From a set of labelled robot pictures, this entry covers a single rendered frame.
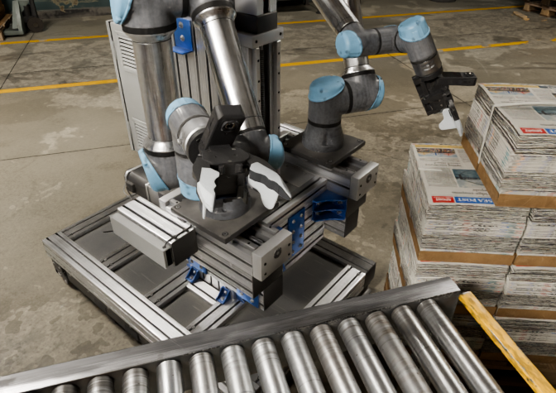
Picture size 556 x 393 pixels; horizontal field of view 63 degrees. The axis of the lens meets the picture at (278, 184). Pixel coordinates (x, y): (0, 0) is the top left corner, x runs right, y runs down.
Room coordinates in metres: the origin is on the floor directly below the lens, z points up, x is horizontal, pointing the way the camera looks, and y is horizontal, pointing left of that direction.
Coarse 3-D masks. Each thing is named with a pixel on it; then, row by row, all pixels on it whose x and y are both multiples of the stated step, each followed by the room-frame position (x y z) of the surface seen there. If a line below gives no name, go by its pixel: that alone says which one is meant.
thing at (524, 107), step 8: (528, 104) 1.24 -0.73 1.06; (536, 104) 1.23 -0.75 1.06; (544, 104) 1.23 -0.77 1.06; (552, 104) 1.23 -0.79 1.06; (496, 112) 1.22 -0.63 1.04; (488, 120) 1.25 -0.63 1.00; (496, 120) 1.19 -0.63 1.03; (488, 128) 1.24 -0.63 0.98; (488, 136) 1.22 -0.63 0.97; (480, 144) 1.25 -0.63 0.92; (488, 144) 1.20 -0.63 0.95; (480, 160) 1.23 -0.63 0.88
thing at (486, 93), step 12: (480, 84) 1.39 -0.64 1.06; (492, 84) 1.38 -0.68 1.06; (504, 84) 1.38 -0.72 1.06; (516, 84) 1.38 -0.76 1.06; (528, 84) 1.38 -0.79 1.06; (540, 84) 1.39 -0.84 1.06; (480, 96) 1.36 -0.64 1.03; (492, 96) 1.29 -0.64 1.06; (504, 96) 1.29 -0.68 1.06; (516, 96) 1.29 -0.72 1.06; (528, 96) 1.29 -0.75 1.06; (540, 96) 1.29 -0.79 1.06; (552, 96) 1.29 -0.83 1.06; (480, 108) 1.33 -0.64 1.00; (468, 120) 1.39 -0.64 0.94; (480, 120) 1.31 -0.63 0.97; (468, 132) 1.36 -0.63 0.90; (480, 132) 1.27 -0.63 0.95
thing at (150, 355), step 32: (416, 288) 0.76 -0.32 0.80; (448, 288) 0.76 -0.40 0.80; (256, 320) 0.67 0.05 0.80; (288, 320) 0.67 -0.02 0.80; (320, 320) 0.67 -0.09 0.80; (128, 352) 0.58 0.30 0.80; (160, 352) 0.58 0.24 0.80; (192, 352) 0.59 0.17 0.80; (0, 384) 0.52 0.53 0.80; (32, 384) 0.52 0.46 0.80; (64, 384) 0.52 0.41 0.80
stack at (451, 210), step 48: (432, 144) 1.42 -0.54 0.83; (432, 192) 1.12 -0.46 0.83; (480, 192) 1.12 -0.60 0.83; (432, 240) 1.07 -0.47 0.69; (480, 240) 1.06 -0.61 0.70; (528, 240) 1.05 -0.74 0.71; (384, 288) 1.43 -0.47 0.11; (480, 288) 1.05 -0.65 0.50; (528, 288) 1.04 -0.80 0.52; (480, 336) 1.05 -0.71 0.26; (528, 336) 1.04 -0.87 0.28
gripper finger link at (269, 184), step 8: (256, 168) 0.58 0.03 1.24; (264, 168) 0.59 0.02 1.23; (248, 176) 0.59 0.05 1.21; (256, 176) 0.57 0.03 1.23; (264, 176) 0.56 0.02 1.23; (272, 176) 0.56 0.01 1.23; (256, 184) 0.58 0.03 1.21; (264, 184) 0.56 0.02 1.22; (272, 184) 0.55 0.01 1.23; (280, 184) 0.54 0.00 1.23; (264, 192) 0.57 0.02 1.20; (272, 192) 0.56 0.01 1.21; (280, 192) 0.54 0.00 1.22; (288, 192) 0.53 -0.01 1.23; (264, 200) 0.57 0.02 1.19; (272, 200) 0.56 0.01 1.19
